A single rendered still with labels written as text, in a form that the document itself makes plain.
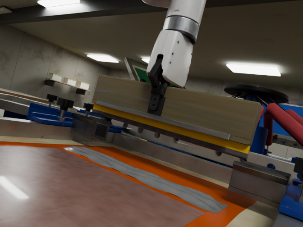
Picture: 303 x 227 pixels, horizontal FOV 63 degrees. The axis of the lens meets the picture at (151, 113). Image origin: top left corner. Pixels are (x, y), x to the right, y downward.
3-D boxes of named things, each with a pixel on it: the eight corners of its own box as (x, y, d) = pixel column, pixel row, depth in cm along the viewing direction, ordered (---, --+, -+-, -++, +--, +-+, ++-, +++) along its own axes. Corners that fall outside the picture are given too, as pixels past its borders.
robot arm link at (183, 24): (177, 34, 59) (174, 45, 59) (158, 15, 51) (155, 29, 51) (206, 34, 55) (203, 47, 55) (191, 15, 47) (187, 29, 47)
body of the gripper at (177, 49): (175, 41, 59) (163, 86, 59) (153, 21, 50) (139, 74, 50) (204, 43, 55) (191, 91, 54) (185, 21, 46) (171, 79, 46)
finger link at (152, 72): (167, 50, 51) (169, 76, 54) (146, 60, 46) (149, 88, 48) (172, 51, 51) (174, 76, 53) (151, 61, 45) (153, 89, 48)
